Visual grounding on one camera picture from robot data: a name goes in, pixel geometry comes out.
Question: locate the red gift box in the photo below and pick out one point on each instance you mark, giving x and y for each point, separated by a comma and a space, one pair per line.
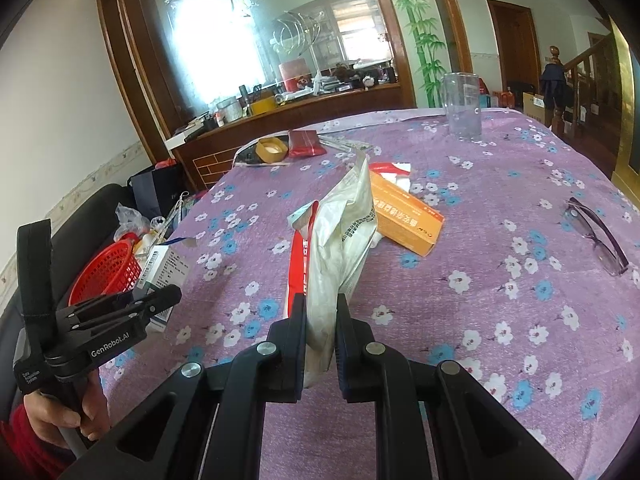
293, 75

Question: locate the black leather sofa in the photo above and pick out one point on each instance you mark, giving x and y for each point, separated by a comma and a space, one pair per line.
85, 220

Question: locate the brown tape roll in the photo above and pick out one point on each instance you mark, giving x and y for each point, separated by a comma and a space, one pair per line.
260, 150

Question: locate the white metal pot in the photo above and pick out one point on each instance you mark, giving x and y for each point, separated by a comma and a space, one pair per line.
229, 109

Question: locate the etched glass partition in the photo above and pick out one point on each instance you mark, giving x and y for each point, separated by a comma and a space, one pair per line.
225, 35

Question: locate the clear plastic bag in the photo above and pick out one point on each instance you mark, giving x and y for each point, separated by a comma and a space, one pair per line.
131, 217

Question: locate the orange cardboard box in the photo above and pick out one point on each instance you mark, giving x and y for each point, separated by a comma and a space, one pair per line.
405, 215

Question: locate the navy shopping bag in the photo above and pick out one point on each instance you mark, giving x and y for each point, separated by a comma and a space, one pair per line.
155, 187

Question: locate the small red white wrapper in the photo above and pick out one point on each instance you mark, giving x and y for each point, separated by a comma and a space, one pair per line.
395, 172

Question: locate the red plastic mesh basket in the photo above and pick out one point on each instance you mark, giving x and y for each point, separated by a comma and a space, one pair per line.
105, 270

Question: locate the pale plastic strips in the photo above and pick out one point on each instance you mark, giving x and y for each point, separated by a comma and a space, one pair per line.
345, 144

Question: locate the white red bag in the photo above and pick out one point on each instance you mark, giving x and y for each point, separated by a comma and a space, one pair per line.
340, 240

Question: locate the dark hanging jacket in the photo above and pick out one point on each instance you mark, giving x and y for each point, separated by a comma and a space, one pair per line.
552, 85

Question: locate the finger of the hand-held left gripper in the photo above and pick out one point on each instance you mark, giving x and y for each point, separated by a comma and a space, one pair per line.
160, 297

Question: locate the white barcode medicine box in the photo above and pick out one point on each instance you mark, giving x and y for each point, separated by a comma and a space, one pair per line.
165, 265

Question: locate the wooden stair railing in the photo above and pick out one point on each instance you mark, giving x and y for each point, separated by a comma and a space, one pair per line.
590, 90

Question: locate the bamboo painted panel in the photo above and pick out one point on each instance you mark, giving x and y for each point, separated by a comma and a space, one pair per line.
420, 35

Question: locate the golden pillar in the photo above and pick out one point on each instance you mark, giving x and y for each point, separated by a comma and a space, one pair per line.
627, 110

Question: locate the wooden door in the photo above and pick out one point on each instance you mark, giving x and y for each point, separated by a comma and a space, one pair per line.
515, 45

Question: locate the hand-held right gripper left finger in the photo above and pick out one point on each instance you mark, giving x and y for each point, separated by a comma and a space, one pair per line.
295, 350

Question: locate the person's left hand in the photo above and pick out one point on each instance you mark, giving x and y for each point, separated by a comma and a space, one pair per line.
50, 412

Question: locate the flat red packet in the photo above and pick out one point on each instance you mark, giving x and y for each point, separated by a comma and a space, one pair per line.
305, 142

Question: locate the flat white box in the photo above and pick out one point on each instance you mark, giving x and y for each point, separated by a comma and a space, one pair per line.
187, 139

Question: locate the clear plastic cup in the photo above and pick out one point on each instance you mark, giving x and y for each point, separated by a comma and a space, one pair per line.
462, 110

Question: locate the wooden brick pattern cabinet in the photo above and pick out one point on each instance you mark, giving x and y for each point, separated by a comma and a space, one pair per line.
300, 115

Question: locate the person's left forearm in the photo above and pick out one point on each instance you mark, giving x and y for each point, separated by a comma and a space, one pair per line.
25, 450

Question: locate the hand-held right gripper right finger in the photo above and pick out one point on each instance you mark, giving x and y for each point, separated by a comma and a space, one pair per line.
345, 350

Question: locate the dark framed eyeglasses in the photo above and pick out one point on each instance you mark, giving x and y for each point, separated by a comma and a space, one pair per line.
611, 255

